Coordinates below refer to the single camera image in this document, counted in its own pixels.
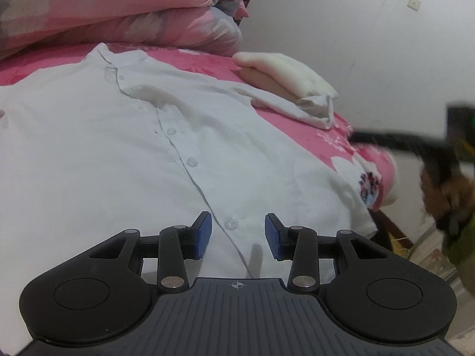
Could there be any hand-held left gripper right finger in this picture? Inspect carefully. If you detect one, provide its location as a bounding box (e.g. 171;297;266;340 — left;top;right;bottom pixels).
264;213;391;293

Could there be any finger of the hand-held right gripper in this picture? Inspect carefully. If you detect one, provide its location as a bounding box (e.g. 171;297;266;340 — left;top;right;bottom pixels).
351;129;448;153

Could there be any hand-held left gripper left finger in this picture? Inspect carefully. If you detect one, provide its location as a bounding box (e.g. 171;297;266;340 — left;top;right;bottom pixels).
88;211;213;293

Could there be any white button shirt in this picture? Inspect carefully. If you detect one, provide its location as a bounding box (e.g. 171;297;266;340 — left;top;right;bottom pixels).
0;42;379;283

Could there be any person's right hand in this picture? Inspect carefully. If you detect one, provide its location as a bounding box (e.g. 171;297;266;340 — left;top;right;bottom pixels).
420;163;475;232

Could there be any cream folded blanket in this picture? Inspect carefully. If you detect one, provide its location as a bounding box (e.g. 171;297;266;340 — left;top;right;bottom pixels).
232;51;340;101

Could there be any pink floral quilt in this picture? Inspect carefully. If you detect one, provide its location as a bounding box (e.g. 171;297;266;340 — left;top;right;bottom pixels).
0;0;250;62

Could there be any wooden bed frame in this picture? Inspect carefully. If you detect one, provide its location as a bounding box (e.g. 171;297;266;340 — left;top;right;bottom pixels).
370;209;415;255

